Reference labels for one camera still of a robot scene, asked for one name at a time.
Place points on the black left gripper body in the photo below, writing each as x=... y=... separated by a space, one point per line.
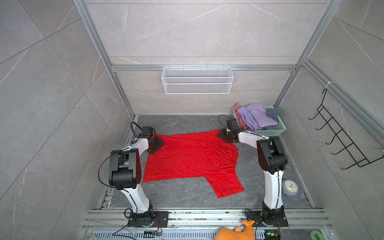
x=157 y=143

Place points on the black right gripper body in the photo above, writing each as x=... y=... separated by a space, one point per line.
x=226 y=135

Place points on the red t shirt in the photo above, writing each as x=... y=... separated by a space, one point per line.
x=196 y=155

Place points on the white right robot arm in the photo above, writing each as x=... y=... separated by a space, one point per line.
x=272 y=160

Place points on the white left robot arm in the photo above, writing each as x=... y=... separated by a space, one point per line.
x=125 y=172

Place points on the pink t shirt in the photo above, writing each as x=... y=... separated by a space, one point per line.
x=242 y=124

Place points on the purple t shirt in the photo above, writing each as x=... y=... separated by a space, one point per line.
x=255 y=116

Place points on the grey t shirt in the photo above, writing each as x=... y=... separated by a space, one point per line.
x=274 y=113

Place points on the white round clock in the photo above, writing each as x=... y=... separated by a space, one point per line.
x=290 y=188

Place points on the orange plush toy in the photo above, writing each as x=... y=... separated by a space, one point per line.
x=237 y=234

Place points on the green tape roll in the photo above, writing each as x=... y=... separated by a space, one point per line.
x=316 y=235

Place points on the white wire mesh basket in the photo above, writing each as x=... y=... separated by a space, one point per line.
x=197 y=80

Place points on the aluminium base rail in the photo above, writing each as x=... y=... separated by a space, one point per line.
x=201 y=225

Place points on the black wall hook rack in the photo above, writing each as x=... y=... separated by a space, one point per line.
x=340 y=134

